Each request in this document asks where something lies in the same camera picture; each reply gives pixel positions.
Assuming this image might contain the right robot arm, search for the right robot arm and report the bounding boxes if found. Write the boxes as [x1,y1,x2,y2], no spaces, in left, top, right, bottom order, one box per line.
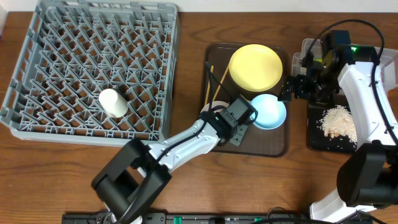
[278,30,397,223]

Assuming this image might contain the yellow plate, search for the yellow plate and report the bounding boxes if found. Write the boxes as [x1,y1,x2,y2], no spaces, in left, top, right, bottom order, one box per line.
[228,44,283,92]

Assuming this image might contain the light blue bowl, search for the light blue bowl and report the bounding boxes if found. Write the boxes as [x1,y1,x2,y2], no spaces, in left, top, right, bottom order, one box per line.
[251,94,287,130]

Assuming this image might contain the wooden chopstick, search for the wooden chopstick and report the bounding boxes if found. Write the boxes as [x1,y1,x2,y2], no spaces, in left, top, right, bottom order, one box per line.
[205,65,214,105]
[212,64,229,101]

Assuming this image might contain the black cable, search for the black cable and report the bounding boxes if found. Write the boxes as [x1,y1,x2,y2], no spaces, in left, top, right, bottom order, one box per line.
[121,60,259,224]
[300,19,398,144]

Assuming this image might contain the clear plastic bin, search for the clear plastic bin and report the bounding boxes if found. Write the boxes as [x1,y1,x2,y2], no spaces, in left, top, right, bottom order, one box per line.
[291,39,397,95]

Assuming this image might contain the left black cable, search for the left black cable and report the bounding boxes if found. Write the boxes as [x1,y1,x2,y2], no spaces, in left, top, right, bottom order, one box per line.
[121,60,259,224]

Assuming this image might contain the brown serving tray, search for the brown serving tray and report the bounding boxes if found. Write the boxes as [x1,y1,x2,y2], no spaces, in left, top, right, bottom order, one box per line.
[200,43,290,157]

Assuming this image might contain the right black cable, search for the right black cable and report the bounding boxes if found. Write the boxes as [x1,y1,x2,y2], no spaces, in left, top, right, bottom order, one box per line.
[300,19,398,144]

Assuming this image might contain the rice food scraps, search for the rice food scraps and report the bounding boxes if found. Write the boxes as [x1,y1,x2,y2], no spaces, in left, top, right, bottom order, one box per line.
[317,105,357,144]

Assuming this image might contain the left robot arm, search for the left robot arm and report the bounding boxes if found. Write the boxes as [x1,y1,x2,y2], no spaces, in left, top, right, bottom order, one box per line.
[91,96,258,223]

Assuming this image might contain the white cup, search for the white cup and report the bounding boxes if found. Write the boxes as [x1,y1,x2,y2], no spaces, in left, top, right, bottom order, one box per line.
[99,88,128,118]

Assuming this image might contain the grey plastic dish rack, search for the grey plastic dish rack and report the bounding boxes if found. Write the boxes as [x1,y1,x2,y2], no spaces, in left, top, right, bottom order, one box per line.
[1,1,180,147]

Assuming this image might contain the black waste tray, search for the black waste tray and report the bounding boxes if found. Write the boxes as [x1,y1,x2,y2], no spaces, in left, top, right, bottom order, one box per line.
[307,104,356,154]

